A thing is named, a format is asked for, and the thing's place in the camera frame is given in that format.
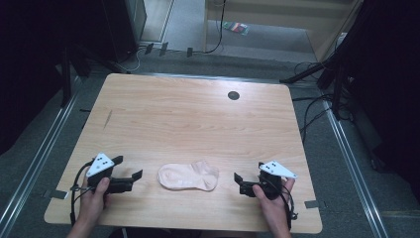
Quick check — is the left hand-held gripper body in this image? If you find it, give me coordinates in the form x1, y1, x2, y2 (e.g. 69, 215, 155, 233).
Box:
86, 152, 135, 194

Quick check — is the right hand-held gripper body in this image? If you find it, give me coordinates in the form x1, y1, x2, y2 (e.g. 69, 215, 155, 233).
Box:
239, 160, 298, 201

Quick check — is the pale pink ankle sock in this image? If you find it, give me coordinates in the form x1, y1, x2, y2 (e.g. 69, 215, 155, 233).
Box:
192, 160, 220, 178
157, 163, 219, 192

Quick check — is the person's right hand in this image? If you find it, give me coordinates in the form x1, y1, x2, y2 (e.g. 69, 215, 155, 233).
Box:
252, 178, 296, 226

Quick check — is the person's left hand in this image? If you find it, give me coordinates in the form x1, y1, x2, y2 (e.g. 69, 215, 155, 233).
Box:
77, 177, 112, 223

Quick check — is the black metal tripod stand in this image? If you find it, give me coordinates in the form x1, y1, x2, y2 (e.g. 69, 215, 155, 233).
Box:
278, 19, 353, 121

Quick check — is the dark curtain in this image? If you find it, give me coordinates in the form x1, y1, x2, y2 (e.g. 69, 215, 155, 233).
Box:
0, 0, 107, 156
343, 0, 420, 202

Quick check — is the black cabinet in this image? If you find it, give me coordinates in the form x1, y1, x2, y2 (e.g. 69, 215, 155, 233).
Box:
100, 0, 148, 63

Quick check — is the colourful packet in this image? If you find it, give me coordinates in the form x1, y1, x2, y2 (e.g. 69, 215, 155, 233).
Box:
222, 21, 251, 37

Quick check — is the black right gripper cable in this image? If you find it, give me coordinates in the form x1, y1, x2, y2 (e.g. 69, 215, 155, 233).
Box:
263, 175, 299, 231

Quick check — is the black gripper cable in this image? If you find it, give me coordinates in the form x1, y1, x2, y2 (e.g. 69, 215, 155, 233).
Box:
68, 160, 96, 228
263, 175, 299, 231

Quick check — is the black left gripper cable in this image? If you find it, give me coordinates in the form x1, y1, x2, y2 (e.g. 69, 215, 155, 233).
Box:
68, 160, 96, 228

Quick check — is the metal floor rail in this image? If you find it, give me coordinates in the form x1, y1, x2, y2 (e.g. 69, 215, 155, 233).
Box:
0, 74, 82, 234
322, 98, 389, 238

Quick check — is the black floor cable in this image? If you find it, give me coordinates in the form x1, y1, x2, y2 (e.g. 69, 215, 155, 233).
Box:
291, 93, 335, 144

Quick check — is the white floor cable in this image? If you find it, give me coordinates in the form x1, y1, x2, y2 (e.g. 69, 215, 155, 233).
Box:
115, 46, 148, 74

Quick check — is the black hanging cable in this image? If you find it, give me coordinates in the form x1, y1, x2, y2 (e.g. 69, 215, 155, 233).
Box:
192, 0, 228, 55

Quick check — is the light wooden shelf frame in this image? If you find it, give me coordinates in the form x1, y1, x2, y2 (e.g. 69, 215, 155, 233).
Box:
203, 0, 365, 62

